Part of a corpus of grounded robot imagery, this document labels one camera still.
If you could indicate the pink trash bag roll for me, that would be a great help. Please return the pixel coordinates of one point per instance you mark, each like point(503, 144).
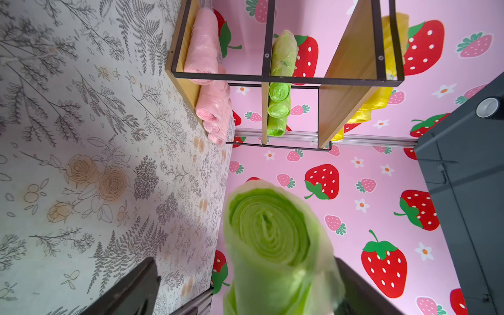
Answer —
point(204, 54)
point(218, 139)
point(213, 102)
point(218, 128)

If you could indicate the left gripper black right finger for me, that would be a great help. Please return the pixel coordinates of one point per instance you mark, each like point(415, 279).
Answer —
point(360, 298)

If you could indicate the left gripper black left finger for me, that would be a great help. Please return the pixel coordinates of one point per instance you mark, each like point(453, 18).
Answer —
point(136, 293)

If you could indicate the green trash bag roll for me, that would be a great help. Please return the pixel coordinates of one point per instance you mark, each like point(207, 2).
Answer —
point(278, 112)
point(284, 55)
point(281, 256)
point(279, 92)

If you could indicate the aluminium rail frame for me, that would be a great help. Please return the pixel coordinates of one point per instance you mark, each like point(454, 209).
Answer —
point(200, 305)

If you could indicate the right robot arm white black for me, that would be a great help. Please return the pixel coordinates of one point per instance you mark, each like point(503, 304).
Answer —
point(461, 159)

